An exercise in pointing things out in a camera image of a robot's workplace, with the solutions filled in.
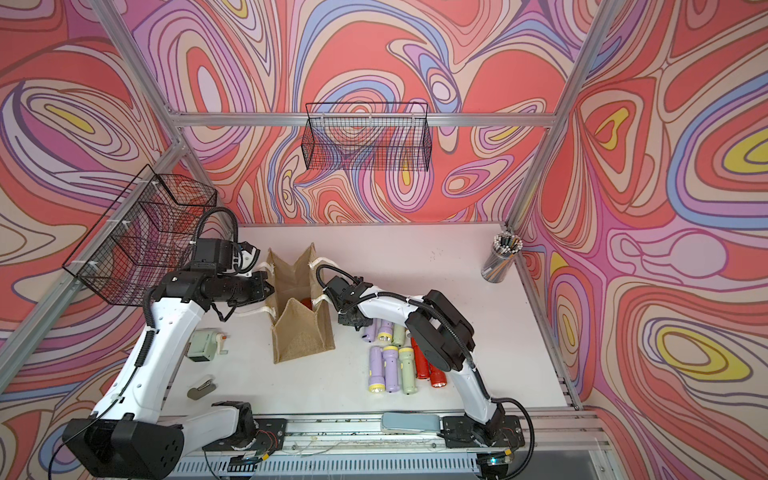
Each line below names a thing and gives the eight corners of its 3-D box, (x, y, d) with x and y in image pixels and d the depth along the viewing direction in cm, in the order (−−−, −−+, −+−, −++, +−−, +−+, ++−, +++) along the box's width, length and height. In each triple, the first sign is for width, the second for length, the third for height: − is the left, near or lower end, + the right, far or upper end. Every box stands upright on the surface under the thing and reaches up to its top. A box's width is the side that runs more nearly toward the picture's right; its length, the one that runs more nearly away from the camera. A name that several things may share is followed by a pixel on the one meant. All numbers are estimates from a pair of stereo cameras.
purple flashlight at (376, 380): (368, 392, 81) (368, 389, 79) (370, 349, 89) (369, 345, 87) (384, 392, 81) (384, 389, 79) (384, 349, 89) (384, 345, 87)
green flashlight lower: (402, 395, 81) (403, 392, 79) (398, 352, 88) (398, 348, 86) (418, 393, 81) (419, 391, 79) (412, 351, 89) (413, 347, 87)
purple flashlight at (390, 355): (383, 392, 81) (383, 389, 79) (383, 350, 89) (383, 346, 87) (399, 392, 81) (399, 389, 79) (398, 350, 89) (398, 346, 87)
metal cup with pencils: (484, 283, 103) (498, 251, 90) (479, 264, 109) (492, 232, 96) (508, 283, 103) (526, 252, 90) (502, 264, 109) (518, 232, 96)
